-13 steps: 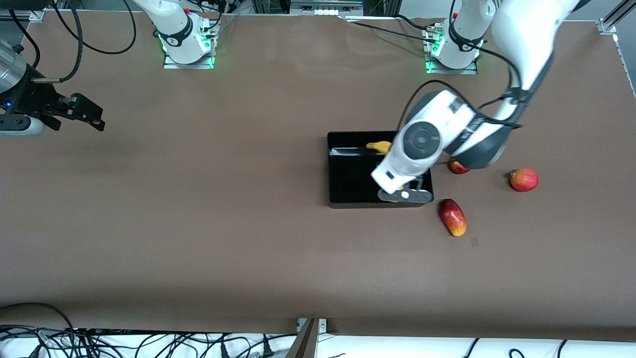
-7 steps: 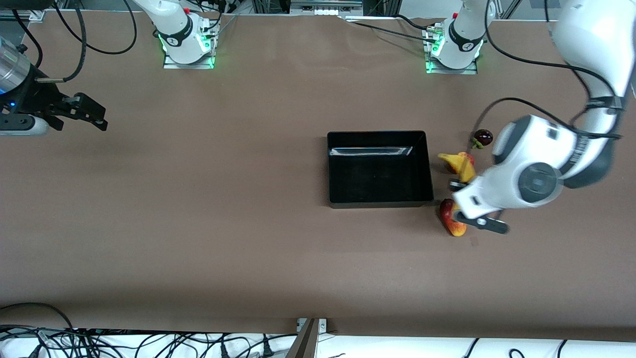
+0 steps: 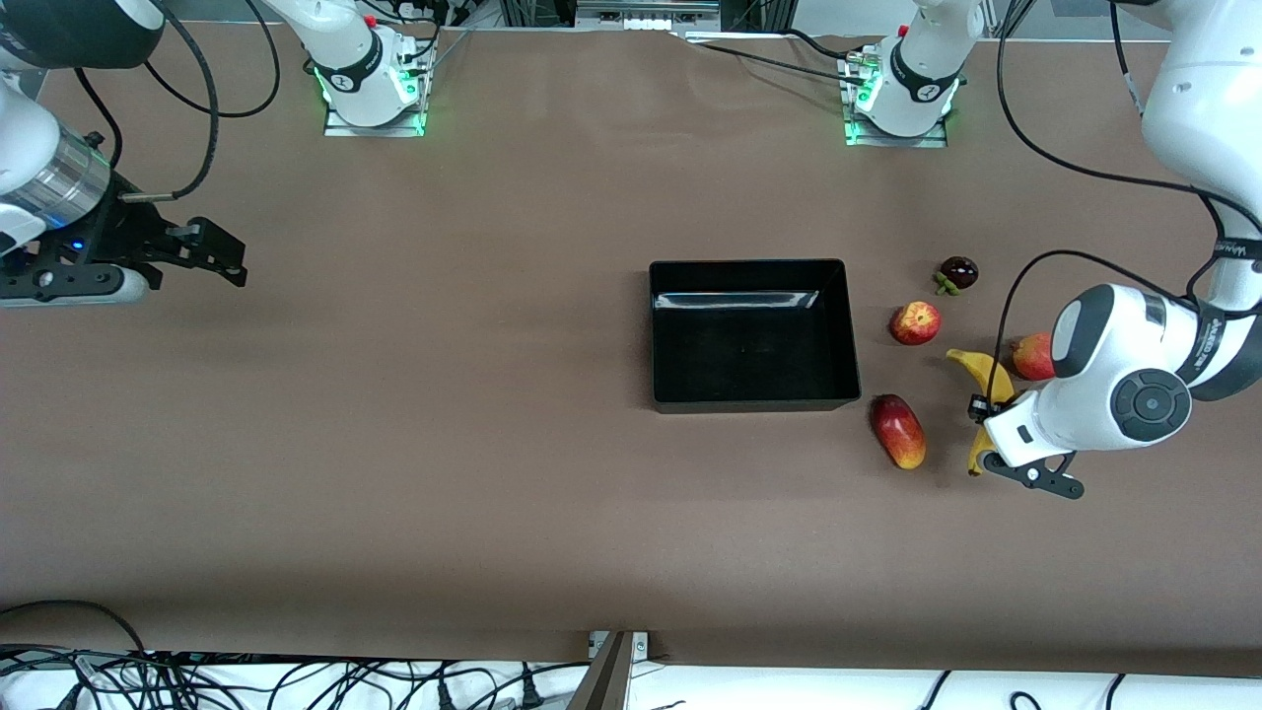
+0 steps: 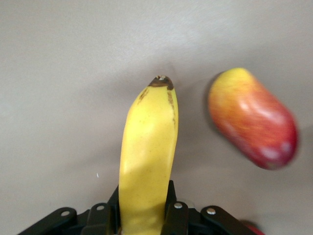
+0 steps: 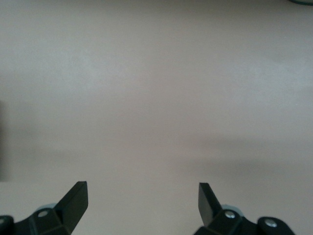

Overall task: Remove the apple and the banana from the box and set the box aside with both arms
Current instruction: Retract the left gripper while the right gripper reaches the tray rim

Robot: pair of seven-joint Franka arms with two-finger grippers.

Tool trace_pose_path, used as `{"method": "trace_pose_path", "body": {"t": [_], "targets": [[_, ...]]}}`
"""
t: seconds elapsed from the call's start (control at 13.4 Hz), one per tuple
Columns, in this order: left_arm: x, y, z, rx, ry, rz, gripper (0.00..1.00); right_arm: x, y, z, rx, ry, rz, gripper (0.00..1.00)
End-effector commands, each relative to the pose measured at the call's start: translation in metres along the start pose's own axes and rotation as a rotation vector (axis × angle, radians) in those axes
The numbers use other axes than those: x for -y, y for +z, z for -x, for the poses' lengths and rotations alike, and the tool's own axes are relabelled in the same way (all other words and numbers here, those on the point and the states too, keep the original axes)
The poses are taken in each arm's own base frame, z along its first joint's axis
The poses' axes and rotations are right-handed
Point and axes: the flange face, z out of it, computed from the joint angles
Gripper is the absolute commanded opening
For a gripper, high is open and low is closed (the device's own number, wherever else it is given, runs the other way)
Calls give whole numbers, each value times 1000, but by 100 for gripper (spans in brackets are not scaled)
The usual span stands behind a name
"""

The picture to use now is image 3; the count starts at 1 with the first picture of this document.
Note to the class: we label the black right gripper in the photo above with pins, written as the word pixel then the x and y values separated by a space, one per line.
pixel 131 234

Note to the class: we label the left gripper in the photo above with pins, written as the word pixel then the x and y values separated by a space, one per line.
pixel 979 406

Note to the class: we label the yellow banana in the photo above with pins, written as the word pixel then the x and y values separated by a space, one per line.
pixel 991 375

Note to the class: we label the small red yellow apple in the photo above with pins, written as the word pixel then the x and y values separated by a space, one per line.
pixel 915 323

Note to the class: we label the black plastic box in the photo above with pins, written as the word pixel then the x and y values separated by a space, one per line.
pixel 754 355

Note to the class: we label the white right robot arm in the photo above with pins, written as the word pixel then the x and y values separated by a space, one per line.
pixel 345 44

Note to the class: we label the red apple with stem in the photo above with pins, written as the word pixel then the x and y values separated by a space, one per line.
pixel 1033 357

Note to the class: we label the red yellow mango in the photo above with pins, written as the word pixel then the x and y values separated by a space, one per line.
pixel 898 430

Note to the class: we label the dark purple mangosteen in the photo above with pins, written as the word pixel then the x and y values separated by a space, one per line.
pixel 958 271

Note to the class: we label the grey slanted support beam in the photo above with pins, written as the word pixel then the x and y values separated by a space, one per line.
pixel 601 685

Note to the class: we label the white power strip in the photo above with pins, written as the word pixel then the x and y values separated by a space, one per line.
pixel 646 22

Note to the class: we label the black power plug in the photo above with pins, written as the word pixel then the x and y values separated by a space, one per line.
pixel 445 696
pixel 531 690

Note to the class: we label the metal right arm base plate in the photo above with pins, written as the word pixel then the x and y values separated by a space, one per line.
pixel 340 126

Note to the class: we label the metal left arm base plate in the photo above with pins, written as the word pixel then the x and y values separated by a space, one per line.
pixel 868 138

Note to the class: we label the small metal table bracket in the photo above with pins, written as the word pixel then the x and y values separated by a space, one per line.
pixel 639 644

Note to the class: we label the aluminium frame profile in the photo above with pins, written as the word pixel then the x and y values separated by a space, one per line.
pixel 749 12

